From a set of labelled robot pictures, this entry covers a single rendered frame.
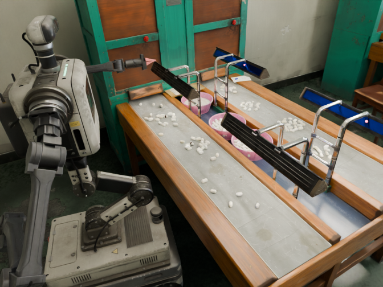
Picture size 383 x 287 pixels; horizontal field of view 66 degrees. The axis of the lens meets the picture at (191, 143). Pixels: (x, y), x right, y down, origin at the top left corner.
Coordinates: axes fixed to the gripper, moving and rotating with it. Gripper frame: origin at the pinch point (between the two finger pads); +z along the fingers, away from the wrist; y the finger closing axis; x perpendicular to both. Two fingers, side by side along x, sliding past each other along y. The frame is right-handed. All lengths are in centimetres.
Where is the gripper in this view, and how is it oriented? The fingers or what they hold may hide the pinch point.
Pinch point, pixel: (154, 60)
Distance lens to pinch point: 207.1
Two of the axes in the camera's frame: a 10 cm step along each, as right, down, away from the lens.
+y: 1.4, 9.5, 2.7
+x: 2.7, 2.3, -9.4
